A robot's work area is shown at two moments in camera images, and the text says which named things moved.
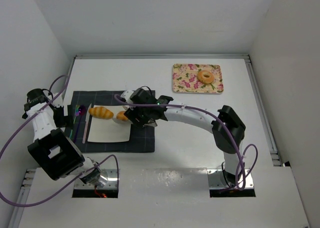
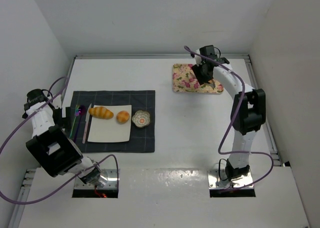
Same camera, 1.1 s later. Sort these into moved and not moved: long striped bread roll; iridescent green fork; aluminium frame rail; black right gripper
Moved: black right gripper
Not moved: aluminium frame rail; long striped bread roll; iridescent green fork
